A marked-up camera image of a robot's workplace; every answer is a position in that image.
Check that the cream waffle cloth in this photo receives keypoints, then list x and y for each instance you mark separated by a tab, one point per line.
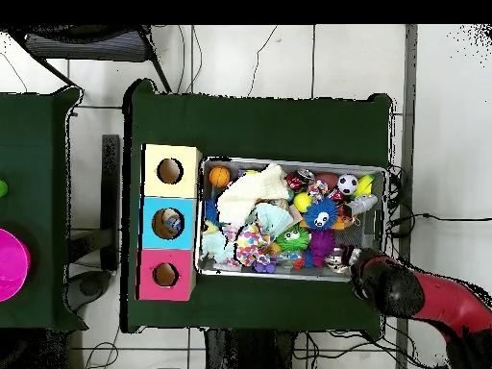
250	192

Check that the polka dot cloth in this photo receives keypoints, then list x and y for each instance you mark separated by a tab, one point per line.
250	242

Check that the crushed clear plastic bottle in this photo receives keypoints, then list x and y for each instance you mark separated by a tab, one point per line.
173	223

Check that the grey crushed bottle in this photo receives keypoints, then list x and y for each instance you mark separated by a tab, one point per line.
361	203

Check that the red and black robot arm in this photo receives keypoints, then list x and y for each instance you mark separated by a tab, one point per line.
453	303

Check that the wooden box with three holes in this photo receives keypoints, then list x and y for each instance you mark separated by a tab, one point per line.
180	188

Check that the shallow silver mesh bin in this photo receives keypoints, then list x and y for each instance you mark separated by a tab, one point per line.
292	275

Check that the mint green waffle cloth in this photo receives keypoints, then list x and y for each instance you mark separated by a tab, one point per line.
275	219

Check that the blue spiky toy big eyes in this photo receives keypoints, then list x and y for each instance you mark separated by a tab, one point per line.
210	213

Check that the small orange basketball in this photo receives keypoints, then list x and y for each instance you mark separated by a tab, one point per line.
219	177

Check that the green spiky toy with eyes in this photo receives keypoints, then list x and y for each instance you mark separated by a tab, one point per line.
282	243

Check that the dark green table cloth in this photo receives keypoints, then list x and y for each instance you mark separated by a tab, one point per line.
34	153
250	127

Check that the blue spiky toy small eyes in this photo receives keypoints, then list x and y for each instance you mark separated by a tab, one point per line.
327	205

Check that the purple knobbly toy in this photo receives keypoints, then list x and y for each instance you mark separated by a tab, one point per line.
323	246

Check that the small soccer ball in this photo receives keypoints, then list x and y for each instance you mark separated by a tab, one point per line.
348	184

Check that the black flat panel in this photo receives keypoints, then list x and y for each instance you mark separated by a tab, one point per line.
110	192

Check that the grey oval stand base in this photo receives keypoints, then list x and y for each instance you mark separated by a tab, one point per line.
90	286

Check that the black chair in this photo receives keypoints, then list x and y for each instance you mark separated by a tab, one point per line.
84	48

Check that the pink round bowl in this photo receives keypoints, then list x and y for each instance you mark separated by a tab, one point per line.
11	265

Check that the small green object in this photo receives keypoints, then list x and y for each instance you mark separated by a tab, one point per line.
2	188

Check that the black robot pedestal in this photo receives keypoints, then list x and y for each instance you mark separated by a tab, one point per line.
250	353

